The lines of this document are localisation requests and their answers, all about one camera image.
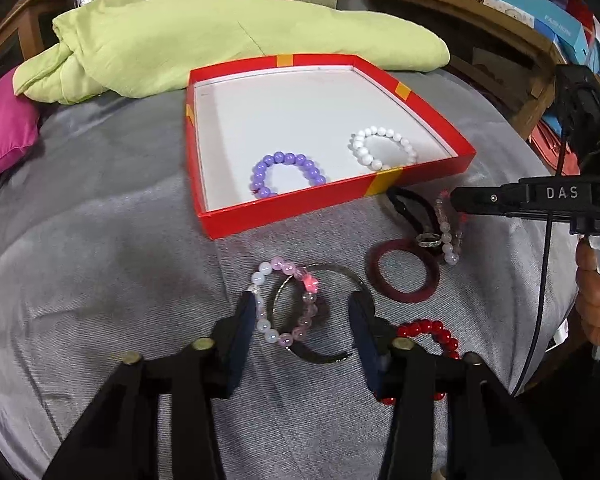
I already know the red bead bracelet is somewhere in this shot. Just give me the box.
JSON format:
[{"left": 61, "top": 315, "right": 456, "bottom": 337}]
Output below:
[{"left": 379, "top": 317, "right": 463, "bottom": 406}]

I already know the small pale pink bead bracelet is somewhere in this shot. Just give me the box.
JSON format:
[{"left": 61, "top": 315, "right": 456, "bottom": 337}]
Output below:
[{"left": 432, "top": 194, "right": 467, "bottom": 266}]

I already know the maroon hair tie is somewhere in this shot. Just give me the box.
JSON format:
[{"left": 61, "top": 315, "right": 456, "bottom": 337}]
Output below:
[{"left": 367, "top": 237, "right": 441, "bottom": 305}]

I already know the silver metal cuff bangle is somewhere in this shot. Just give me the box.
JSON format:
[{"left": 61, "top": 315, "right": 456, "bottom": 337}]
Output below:
[{"left": 265, "top": 263, "right": 375, "bottom": 364}]

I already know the black hair tie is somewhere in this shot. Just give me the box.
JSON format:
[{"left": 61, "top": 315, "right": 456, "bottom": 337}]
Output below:
[{"left": 386, "top": 185, "right": 443, "bottom": 241}]

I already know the pink white bead bracelet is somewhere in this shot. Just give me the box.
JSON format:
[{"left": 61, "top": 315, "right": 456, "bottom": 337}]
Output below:
[{"left": 249, "top": 256, "right": 322, "bottom": 349}]

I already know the right hand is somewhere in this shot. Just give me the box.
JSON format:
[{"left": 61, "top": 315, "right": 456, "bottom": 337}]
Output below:
[{"left": 576, "top": 237, "right": 600, "bottom": 347}]

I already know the wooden shelf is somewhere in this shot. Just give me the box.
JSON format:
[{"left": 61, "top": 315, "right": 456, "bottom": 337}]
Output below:
[{"left": 337, "top": 0, "right": 564, "bottom": 139}]

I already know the blue cardboard box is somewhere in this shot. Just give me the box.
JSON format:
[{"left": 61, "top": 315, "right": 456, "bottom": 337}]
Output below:
[{"left": 502, "top": 0, "right": 588, "bottom": 64}]

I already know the grey bed blanket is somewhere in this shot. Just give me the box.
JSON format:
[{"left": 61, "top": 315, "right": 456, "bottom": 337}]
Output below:
[{"left": 0, "top": 67, "right": 581, "bottom": 480}]

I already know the red shallow cardboard box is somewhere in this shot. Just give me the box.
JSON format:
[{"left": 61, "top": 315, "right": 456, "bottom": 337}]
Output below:
[{"left": 185, "top": 54, "right": 476, "bottom": 240}]

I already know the magenta pillow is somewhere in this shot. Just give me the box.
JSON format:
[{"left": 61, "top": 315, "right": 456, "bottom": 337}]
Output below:
[{"left": 0, "top": 68, "right": 40, "bottom": 174}]

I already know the light green pillow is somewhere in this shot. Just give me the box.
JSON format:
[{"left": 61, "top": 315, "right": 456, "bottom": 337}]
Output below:
[{"left": 12, "top": 0, "right": 450, "bottom": 105}]

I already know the wooden cabinet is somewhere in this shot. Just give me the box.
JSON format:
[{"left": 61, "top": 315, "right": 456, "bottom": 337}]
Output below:
[{"left": 0, "top": 0, "right": 69, "bottom": 79}]

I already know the purple bead bracelet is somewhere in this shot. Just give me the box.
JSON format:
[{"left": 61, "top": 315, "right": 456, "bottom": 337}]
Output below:
[{"left": 249, "top": 150, "right": 328, "bottom": 200}]

